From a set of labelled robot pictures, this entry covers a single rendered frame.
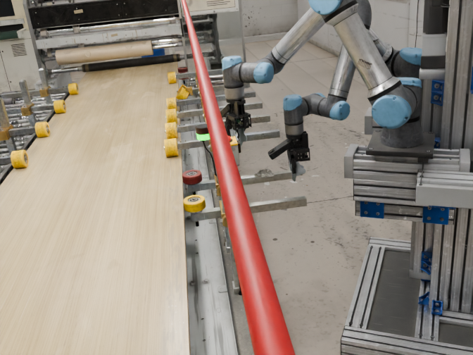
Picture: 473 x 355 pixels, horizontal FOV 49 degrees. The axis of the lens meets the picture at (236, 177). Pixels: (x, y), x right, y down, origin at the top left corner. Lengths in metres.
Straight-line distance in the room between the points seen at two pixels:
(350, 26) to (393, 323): 1.28
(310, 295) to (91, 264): 1.53
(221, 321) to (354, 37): 1.01
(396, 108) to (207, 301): 0.90
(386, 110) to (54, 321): 1.15
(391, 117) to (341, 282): 1.43
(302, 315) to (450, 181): 1.21
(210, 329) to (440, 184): 0.90
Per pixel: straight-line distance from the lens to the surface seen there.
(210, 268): 2.01
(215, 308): 1.81
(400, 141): 1.89
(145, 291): 1.45
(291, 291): 2.90
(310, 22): 1.91
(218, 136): 0.22
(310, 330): 2.65
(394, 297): 2.53
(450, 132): 2.10
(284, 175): 2.16
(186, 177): 2.09
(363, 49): 1.73
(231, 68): 1.94
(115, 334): 1.33
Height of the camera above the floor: 1.71
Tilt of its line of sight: 23 degrees down
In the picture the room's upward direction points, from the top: 6 degrees counter-clockwise
